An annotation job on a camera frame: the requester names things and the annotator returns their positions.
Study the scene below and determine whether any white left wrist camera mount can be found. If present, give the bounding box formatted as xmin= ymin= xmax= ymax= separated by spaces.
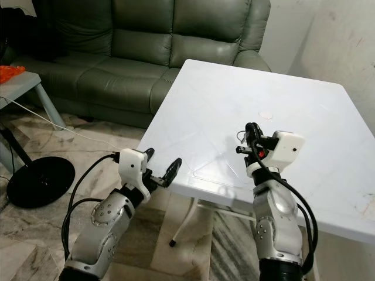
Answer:
xmin=120 ymin=148 xmax=154 ymax=205

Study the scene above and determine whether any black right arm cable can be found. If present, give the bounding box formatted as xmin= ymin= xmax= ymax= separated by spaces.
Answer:
xmin=261 ymin=157 xmax=321 ymax=262

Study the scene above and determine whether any black standing fan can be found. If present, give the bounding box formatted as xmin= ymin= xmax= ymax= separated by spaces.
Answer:
xmin=0 ymin=6 xmax=76 ymax=209

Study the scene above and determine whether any grey-green leather sofa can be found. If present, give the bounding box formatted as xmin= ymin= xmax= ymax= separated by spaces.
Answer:
xmin=9 ymin=0 xmax=272 ymax=129

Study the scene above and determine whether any grey side table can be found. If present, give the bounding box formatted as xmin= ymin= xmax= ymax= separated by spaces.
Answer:
xmin=0 ymin=75 xmax=66 ymax=133

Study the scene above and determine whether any white floor cable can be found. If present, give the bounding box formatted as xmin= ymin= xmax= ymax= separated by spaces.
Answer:
xmin=12 ymin=100 xmax=145 ymax=145

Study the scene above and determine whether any black cloth bundle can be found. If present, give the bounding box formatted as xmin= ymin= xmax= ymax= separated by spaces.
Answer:
xmin=3 ymin=6 xmax=60 ymax=60

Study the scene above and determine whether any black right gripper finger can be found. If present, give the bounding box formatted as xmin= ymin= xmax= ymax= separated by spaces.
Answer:
xmin=245 ymin=122 xmax=263 ymax=148

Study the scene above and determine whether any orange plastic item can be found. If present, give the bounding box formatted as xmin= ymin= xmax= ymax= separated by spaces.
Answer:
xmin=0 ymin=64 xmax=26 ymax=86

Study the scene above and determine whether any white plastic folding table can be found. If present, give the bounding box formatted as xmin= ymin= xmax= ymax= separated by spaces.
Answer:
xmin=136 ymin=59 xmax=375 ymax=281

